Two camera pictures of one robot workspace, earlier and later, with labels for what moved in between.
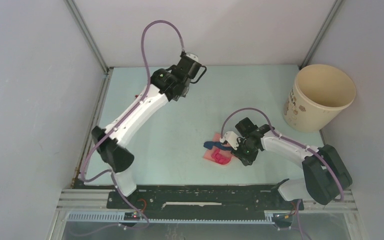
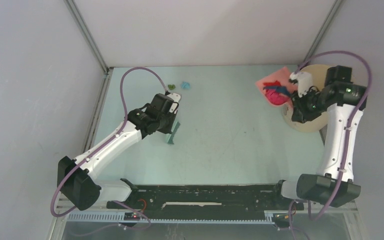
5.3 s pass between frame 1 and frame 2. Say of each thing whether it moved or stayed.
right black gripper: moved
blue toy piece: moved
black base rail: stayed
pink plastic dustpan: moved
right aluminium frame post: stayed
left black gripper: moved
